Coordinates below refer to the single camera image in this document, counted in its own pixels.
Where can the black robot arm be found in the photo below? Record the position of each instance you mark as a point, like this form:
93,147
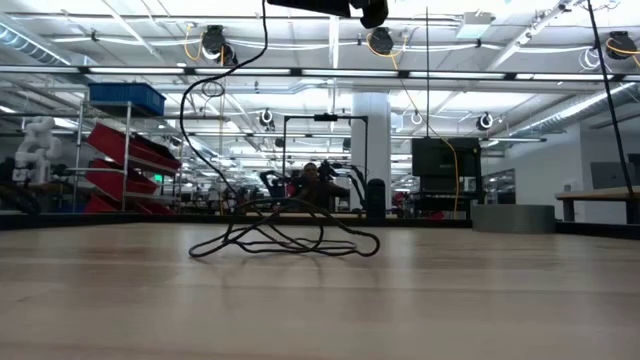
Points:
272,181
357,177

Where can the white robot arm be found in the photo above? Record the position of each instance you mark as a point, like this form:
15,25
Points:
37,145

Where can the white column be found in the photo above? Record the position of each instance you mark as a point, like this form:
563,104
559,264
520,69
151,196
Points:
371,130

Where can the person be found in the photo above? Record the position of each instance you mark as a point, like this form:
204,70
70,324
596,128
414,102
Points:
312,187

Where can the black equipment cart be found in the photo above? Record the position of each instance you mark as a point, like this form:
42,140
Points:
440,155

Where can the black cylindrical stand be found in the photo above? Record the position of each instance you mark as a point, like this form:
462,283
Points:
376,200

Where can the long light strip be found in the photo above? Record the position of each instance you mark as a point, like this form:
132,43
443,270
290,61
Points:
135,70

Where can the blue storage bin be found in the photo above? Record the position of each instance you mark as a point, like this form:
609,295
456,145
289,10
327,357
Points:
125,95

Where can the metal shelf rack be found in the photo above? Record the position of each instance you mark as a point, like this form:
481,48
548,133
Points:
126,150

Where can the red storage bin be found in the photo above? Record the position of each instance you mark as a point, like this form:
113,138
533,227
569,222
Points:
107,140
107,180
100,206

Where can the thin black slanted strut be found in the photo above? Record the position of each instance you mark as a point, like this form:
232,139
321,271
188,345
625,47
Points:
609,90

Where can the long wooden table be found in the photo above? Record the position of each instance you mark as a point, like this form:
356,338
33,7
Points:
595,193

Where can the black robot station frame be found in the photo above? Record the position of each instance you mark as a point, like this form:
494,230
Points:
325,117

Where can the black aluminium table frame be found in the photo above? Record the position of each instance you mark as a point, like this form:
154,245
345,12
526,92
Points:
425,220

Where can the grey duct tape roll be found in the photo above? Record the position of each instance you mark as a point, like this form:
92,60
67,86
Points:
512,219

